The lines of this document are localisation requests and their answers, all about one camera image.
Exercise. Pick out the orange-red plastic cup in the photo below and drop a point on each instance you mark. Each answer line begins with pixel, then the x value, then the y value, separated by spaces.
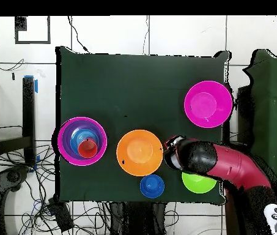
pixel 87 149

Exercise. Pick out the translucent blue bowl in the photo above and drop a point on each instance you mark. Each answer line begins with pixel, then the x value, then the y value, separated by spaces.
pixel 82 135

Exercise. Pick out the purple plastic bowl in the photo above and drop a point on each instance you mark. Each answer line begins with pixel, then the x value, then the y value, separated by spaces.
pixel 66 144

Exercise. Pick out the pink plastic bowl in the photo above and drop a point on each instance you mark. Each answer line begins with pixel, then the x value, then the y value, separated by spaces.
pixel 60 144
pixel 206 102

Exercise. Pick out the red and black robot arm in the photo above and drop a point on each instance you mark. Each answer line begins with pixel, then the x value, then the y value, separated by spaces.
pixel 233 166

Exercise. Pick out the orange plastic bowl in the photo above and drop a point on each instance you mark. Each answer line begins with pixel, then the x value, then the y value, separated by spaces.
pixel 139 153

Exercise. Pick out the green plastic bowl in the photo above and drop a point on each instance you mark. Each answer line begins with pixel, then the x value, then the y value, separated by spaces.
pixel 197 184

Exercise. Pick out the dark blue bowl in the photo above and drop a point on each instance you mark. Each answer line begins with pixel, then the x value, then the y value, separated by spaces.
pixel 151 186

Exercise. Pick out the dark green tablecloth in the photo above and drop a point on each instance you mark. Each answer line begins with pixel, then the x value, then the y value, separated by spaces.
pixel 116 78

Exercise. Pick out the black power adapter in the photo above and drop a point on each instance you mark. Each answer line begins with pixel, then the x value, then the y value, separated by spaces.
pixel 61 215

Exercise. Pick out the black stand with blue tape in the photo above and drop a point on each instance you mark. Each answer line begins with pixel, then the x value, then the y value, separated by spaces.
pixel 28 110

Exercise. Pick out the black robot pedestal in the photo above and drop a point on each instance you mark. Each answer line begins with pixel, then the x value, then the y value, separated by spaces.
pixel 138 220

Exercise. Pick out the black pedestal foot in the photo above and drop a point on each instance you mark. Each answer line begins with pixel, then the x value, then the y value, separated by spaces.
pixel 13 176

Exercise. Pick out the black square floor frame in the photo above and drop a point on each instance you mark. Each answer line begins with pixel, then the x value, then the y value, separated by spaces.
pixel 20 24

